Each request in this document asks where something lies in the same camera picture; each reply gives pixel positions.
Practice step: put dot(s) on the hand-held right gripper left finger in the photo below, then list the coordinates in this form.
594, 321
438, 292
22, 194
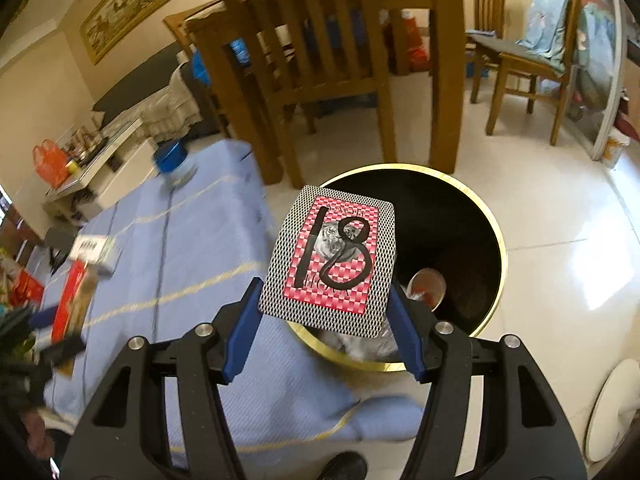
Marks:
240, 330

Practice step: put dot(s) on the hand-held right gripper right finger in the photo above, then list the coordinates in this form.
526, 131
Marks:
407, 335

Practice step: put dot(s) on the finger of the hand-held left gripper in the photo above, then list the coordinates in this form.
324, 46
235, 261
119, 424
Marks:
42, 319
62, 352

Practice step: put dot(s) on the red box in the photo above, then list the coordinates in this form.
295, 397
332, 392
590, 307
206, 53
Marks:
70, 300

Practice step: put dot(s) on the white paper cup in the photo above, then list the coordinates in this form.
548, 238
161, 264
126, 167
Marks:
425, 285

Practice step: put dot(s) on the playing card marked 18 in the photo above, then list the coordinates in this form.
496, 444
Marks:
330, 260

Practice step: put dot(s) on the black gold-rimmed trash bin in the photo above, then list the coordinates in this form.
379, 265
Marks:
450, 220

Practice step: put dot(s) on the black folding phone stand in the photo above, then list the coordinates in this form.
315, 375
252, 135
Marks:
57, 245

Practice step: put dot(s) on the white medicine box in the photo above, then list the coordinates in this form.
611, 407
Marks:
92, 249

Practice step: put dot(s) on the blue striped tablecloth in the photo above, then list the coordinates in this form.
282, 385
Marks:
175, 260

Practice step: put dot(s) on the black shoe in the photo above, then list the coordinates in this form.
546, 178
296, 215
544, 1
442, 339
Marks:
345, 466

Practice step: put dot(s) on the orange plastic bag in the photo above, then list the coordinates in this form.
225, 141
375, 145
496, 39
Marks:
50, 165

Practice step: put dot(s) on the yellow cup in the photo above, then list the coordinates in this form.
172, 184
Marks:
73, 166

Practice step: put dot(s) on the white coffee table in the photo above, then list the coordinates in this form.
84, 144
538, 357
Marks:
125, 160

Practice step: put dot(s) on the blue lid jar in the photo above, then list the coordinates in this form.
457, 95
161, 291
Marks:
172, 160

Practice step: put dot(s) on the white round fan base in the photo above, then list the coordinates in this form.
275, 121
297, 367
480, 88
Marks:
615, 410

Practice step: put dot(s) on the floral lace sofa cover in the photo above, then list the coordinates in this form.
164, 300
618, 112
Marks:
170, 105

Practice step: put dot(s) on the dark grey sofa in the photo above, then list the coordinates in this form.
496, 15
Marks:
130, 90

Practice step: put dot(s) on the blue shopping bag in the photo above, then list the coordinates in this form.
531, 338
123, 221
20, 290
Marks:
239, 52

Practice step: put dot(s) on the wooden dining table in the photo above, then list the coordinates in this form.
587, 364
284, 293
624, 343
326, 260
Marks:
445, 60

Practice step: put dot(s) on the white bucket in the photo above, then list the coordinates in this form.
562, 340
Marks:
615, 149

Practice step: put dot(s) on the wooden dining chair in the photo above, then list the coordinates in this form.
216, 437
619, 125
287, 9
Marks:
320, 35
175, 22
515, 67
491, 5

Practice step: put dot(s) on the red bag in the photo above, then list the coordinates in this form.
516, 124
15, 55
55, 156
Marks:
416, 45

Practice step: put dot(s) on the horse landscape painting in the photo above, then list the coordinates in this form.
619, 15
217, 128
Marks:
135, 5

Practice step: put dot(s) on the light blue cloth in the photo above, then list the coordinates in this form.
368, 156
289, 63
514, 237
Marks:
550, 25

